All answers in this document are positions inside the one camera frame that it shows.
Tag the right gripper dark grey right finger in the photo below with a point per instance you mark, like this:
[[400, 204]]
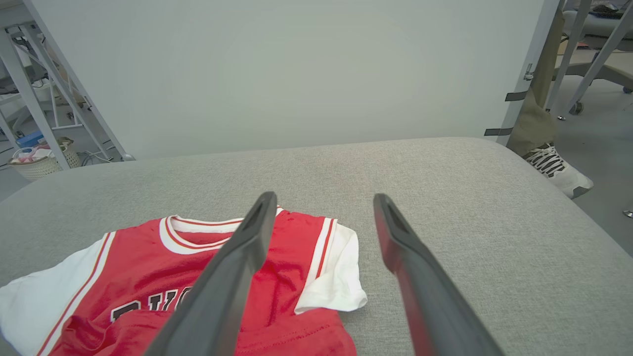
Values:
[[425, 291]]

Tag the white backdrop panel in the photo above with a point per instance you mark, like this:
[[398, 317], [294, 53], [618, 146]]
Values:
[[296, 74]]

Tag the grey panel stand post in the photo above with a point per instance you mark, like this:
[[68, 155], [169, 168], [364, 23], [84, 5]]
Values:
[[79, 84], [531, 59]]

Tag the red and white basketball jersey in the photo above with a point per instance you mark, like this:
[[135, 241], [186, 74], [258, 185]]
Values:
[[138, 267]]

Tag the olive trouser leg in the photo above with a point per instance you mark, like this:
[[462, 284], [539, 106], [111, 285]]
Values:
[[536, 118]]

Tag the black tape piece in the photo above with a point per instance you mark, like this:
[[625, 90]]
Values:
[[498, 131], [517, 96]]

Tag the white wicker laundry basket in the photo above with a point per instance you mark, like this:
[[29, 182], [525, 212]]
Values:
[[44, 165]]

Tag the blue box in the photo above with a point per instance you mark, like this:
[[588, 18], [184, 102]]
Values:
[[30, 139]]

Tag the grey office chair base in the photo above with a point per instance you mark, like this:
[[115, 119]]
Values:
[[601, 54]]

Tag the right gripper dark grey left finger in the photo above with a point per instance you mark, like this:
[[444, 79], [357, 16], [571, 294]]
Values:
[[232, 277]]

